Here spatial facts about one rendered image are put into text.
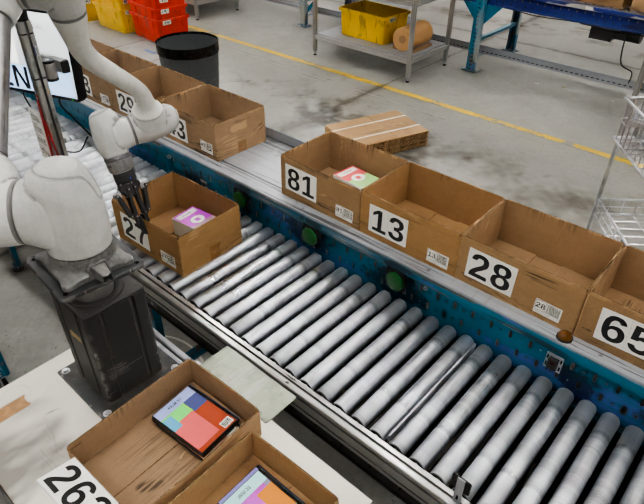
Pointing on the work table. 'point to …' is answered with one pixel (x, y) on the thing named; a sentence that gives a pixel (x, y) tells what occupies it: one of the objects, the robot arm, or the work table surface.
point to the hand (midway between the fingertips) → (144, 223)
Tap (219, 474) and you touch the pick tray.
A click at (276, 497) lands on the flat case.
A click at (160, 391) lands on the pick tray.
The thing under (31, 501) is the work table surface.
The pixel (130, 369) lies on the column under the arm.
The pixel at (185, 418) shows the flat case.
